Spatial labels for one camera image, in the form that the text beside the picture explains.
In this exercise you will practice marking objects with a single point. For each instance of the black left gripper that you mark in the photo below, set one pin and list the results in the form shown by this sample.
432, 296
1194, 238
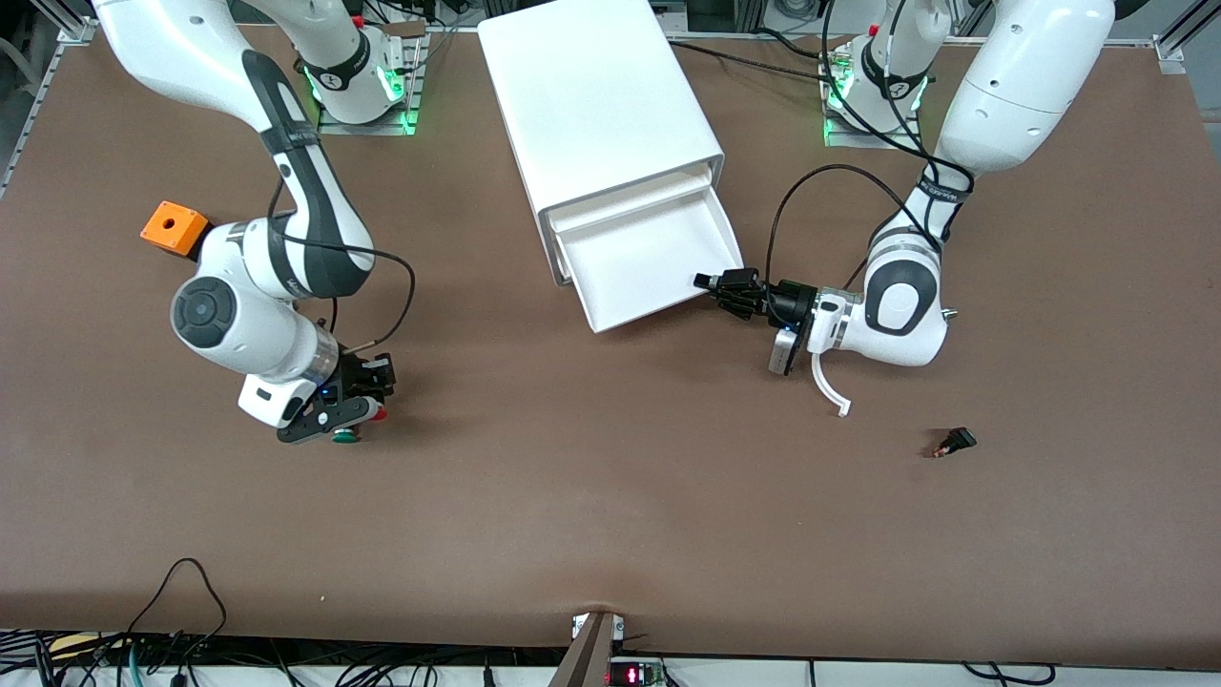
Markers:
791, 301

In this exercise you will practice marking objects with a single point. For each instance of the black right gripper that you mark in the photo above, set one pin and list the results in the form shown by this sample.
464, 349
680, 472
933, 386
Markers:
357, 376

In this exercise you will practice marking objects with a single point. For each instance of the white plastic drawer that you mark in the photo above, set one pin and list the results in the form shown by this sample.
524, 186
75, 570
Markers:
630, 198
649, 262

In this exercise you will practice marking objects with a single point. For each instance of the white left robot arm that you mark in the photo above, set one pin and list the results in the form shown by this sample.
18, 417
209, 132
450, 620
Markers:
1021, 86

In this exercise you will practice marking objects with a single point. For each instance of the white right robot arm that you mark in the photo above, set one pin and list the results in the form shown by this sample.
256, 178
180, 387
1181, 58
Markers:
191, 48

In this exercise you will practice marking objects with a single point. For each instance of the green mushroom push button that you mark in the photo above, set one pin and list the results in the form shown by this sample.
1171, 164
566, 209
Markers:
345, 439

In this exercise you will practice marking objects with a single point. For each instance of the white drawer cabinet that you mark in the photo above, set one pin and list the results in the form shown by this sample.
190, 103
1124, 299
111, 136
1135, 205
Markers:
591, 86

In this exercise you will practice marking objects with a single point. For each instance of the white curved plastic piece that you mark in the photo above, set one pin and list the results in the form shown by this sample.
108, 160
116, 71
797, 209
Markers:
828, 386

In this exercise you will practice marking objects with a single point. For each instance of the orange box with black base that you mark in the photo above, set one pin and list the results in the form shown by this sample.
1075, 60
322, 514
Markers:
170, 227

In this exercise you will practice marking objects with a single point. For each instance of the small red display device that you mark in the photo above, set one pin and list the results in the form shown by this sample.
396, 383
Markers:
634, 675

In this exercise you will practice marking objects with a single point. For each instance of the black right camera bracket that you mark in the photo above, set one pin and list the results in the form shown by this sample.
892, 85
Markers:
329, 420

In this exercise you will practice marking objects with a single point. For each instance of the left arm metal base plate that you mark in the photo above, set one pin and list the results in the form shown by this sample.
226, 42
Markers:
839, 139

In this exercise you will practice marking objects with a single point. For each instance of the small black rocker switch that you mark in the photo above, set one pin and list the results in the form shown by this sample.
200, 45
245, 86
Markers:
956, 442

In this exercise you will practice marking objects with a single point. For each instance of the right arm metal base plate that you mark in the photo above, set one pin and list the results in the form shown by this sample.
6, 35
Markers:
414, 95

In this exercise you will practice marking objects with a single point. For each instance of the brown camera mount post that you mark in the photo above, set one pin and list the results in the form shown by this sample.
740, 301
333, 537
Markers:
587, 654

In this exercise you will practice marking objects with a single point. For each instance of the aluminium frame rail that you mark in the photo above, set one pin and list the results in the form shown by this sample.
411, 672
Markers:
36, 103

